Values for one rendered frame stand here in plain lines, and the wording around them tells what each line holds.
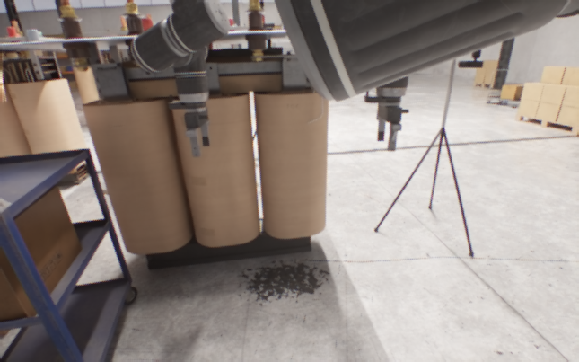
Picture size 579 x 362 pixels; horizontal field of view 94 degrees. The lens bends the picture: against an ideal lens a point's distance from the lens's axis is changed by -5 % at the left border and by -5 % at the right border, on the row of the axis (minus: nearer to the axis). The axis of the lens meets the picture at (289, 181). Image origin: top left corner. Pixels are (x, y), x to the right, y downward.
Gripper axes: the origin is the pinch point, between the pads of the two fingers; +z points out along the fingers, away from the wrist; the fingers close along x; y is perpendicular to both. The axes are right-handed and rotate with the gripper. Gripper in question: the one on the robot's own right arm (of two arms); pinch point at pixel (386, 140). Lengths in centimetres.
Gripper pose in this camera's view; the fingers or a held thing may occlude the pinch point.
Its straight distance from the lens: 113.9
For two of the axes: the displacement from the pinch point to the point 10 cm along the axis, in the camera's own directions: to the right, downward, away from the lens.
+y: 10.0, -0.3, -0.1
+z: 0.3, 9.2, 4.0
